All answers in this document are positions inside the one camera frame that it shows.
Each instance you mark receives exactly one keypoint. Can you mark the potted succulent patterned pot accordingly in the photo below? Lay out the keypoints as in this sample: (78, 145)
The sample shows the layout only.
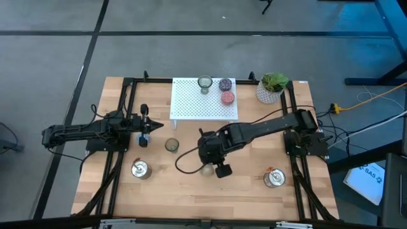
(270, 93)

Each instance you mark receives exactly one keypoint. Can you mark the silver metal bracket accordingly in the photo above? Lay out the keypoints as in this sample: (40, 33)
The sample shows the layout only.
(117, 222)
(294, 225)

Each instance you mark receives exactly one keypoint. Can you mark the dark desk leg bar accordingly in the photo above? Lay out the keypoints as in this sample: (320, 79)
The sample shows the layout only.
(365, 157)

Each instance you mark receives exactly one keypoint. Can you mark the purple patterned candle holder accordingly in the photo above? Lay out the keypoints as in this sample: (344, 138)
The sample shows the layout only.
(225, 85)

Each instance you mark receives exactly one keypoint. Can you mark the orange paper tag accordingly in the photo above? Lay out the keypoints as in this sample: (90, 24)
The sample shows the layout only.
(270, 169)
(137, 160)

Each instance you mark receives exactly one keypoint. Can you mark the black tripod leg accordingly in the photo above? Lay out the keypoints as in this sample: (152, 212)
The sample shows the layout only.
(266, 7)

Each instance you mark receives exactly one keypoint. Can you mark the white perforated metal shelf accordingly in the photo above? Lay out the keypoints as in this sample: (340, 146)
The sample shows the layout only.
(187, 105)

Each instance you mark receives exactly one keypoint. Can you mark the pink patterned candle holder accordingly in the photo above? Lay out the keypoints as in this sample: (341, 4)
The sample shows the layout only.
(228, 98)

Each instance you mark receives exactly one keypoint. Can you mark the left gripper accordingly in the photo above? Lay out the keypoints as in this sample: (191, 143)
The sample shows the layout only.
(143, 124)

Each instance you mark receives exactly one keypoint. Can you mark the white printed sign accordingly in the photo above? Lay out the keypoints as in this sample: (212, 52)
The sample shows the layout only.
(365, 183)

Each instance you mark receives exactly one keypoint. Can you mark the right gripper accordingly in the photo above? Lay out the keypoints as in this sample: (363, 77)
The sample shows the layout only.
(213, 148)

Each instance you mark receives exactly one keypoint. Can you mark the black aluminium table frame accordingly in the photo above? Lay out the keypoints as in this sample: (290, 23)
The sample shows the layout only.
(152, 80)

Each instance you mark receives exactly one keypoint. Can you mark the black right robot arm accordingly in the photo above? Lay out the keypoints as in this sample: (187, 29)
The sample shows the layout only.
(270, 125)

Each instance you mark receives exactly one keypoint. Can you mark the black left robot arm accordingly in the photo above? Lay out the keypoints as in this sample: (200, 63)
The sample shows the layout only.
(79, 130)

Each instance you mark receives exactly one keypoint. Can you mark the gray equipment foot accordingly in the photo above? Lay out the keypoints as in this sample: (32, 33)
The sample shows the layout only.
(9, 147)

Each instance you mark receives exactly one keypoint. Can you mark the silver candle tin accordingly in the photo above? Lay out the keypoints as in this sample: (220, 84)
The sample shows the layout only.
(141, 169)
(274, 178)

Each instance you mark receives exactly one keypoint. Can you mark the green glass candle holder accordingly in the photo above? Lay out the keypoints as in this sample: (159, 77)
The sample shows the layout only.
(207, 171)
(171, 144)
(205, 83)

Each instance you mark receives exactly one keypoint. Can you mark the yellow power plug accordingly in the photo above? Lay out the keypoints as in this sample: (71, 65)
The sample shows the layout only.
(335, 108)

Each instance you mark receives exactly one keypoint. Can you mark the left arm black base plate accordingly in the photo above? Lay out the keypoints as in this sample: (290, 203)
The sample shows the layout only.
(95, 147)

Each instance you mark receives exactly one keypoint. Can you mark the black cabinet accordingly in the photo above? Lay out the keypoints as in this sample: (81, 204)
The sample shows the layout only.
(395, 191)

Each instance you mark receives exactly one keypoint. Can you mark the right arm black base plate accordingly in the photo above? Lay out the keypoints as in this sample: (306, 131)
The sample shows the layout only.
(318, 148)

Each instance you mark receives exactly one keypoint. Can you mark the blue patterned candle holder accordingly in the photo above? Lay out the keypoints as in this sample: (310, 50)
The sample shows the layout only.
(138, 139)

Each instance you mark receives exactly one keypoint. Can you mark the dark desk with black foot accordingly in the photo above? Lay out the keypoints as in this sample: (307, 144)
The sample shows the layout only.
(394, 31)

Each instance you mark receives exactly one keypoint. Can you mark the black rig crossbar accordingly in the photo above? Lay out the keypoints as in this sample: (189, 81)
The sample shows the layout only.
(63, 222)

